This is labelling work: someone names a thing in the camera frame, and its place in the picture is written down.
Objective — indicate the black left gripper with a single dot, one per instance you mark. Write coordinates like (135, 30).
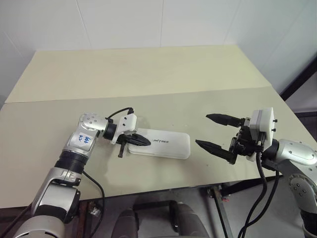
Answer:
(121, 148)

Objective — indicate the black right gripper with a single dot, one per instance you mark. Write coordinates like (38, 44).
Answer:
(244, 145)

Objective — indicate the white rectangular case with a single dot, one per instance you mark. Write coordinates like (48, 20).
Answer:
(173, 146)

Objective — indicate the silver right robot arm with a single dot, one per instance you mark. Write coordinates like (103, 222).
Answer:
(297, 151)

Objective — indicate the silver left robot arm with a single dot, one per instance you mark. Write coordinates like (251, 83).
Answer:
(79, 141)

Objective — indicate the dark grey rounded shape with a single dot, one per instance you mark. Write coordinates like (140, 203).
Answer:
(189, 220)
(126, 223)

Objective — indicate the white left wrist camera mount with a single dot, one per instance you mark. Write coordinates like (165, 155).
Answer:
(127, 122)

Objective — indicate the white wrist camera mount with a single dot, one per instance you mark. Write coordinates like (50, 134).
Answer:
(127, 122)
(265, 121)

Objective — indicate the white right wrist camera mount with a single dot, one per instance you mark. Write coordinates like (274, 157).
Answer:
(265, 121)

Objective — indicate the metal table frame bar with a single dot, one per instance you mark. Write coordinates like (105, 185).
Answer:
(221, 208)

